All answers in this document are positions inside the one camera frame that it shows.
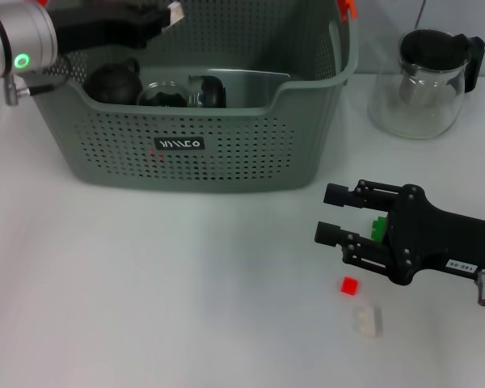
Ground grey perforated storage bin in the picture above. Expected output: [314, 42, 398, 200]
[27, 0, 360, 194]

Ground chunky green brick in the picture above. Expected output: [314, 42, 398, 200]
[369, 215, 388, 243]

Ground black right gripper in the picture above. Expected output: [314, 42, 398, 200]
[314, 179, 485, 286]

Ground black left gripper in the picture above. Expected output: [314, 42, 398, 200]
[48, 0, 173, 53]

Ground glass pitcher black lid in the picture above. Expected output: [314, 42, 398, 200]
[366, 27, 485, 141]

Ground chunky white brick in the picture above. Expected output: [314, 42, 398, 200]
[352, 303, 384, 339]

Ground dark clay teapot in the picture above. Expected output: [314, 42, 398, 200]
[83, 57, 143, 105]

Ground dark left arm cable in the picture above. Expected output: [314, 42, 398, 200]
[27, 77, 73, 97]

